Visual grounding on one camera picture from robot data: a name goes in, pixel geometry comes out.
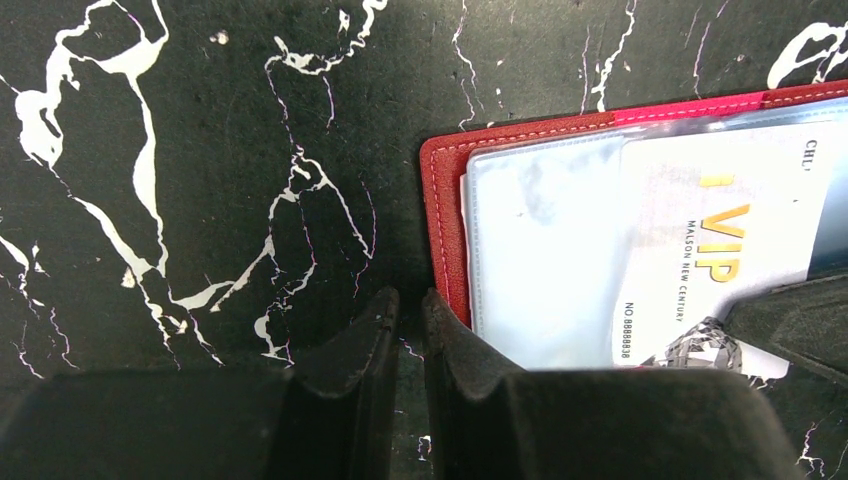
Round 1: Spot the red leather card holder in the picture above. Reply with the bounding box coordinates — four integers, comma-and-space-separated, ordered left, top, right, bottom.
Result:
420, 81, 847, 370

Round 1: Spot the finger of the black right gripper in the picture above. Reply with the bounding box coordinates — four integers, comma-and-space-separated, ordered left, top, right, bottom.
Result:
724, 273, 847, 387

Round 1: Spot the white credit card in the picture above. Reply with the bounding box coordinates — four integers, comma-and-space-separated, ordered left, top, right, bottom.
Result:
611, 120, 847, 380

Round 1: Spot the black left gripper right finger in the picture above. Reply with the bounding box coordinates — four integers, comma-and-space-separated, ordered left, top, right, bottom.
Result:
422, 290, 801, 479

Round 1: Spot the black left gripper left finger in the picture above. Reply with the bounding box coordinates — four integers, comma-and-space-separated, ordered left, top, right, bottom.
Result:
1, 287, 399, 479

